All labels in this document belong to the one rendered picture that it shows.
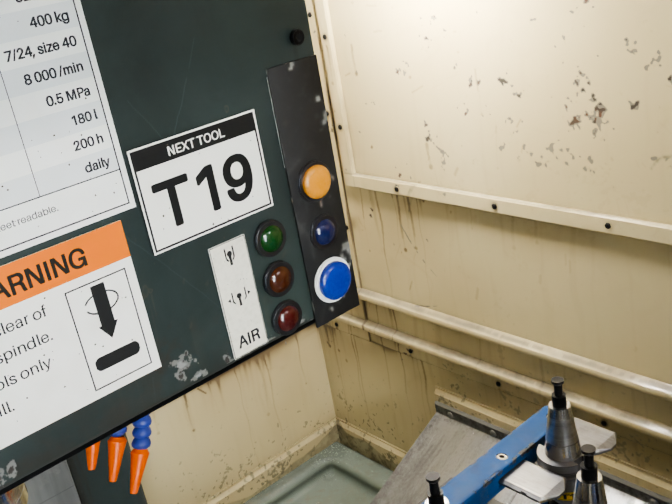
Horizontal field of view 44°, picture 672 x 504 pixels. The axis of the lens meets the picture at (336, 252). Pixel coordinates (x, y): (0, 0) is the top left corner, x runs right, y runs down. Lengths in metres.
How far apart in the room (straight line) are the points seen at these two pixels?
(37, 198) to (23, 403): 0.12
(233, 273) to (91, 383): 0.12
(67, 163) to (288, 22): 0.18
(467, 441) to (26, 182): 1.38
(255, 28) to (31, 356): 0.25
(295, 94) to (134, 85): 0.12
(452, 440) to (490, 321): 0.30
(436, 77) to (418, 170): 0.19
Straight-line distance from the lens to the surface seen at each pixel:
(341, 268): 0.63
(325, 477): 2.16
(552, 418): 1.04
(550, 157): 1.37
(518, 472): 1.07
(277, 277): 0.60
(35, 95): 0.50
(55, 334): 0.53
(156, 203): 0.54
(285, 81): 0.59
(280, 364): 2.02
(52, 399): 0.54
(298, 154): 0.60
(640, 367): 1.45
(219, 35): 0.56
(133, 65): 0.53
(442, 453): 1.78
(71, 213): 0.52
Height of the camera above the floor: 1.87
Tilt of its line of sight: 22 degrees down
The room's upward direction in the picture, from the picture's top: 10 degrees counter-clockwise
